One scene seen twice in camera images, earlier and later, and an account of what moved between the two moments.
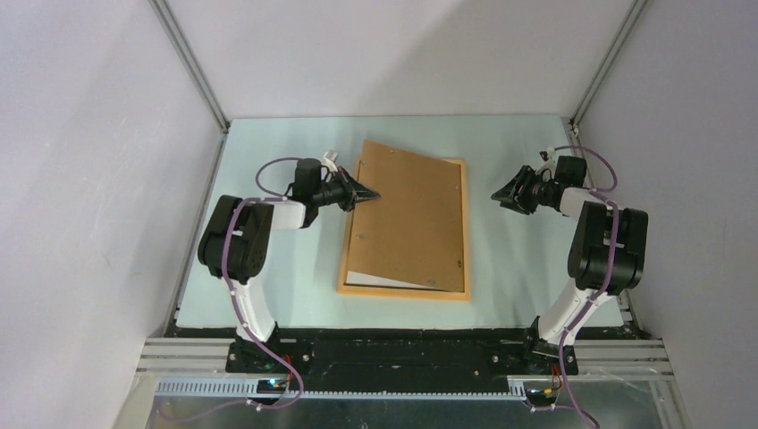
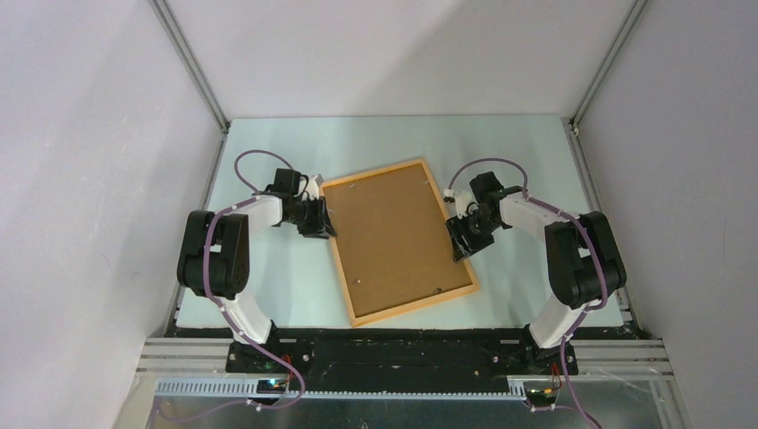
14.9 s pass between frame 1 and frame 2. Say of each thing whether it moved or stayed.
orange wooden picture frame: moved
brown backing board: moved
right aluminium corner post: stayed
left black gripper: moved
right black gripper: moved
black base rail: stayed
